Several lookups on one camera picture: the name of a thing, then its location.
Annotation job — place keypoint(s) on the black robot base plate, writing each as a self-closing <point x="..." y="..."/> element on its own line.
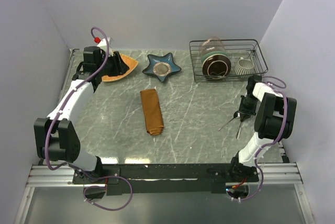
<point x="168" y="178"/>

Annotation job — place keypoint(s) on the blue star-shaped dish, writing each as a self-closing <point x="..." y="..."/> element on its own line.
<point x="161" y="66"/>

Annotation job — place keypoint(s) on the stacked ceramic plates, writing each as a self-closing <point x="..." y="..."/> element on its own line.
<point x="215" y="65"/>

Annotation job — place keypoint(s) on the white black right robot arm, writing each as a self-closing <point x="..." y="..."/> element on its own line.
<point x="274" y="120"/>

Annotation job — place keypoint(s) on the aluminium frame rail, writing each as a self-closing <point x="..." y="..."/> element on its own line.
<point x="274" y="174"/>

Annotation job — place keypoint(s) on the striped ceramic mug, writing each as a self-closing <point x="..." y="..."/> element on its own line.
<point x="244" y="67"/>

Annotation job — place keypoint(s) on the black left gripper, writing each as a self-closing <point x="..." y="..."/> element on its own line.
<point x="120" y="67"/>

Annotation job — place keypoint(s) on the clear glass jar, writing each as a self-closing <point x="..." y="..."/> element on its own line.
<point x="210" y="45"/>

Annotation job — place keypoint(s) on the orange cloth napkin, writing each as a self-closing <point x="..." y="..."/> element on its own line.
<point x="152" y="112"/>

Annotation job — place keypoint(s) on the orange woven triangular tray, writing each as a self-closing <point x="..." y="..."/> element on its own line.
<point x="131" y="62"/>

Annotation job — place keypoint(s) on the black wire dish rack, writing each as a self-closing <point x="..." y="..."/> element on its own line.
<point x="236" y="49"/>

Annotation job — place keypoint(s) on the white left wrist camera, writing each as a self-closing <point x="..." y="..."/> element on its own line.
<point x="105" y="45"/>

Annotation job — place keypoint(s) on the silver spoon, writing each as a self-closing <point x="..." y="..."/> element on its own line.
<point x="236" y="115"/>

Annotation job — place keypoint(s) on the silver fork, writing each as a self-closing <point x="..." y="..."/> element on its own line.
<point x="239" y="130"/>

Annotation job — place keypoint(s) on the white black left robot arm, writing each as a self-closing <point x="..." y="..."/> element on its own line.
<point x="56" y="139"/>

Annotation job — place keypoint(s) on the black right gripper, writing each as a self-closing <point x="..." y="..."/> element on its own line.
<point x="242" y="109"/>

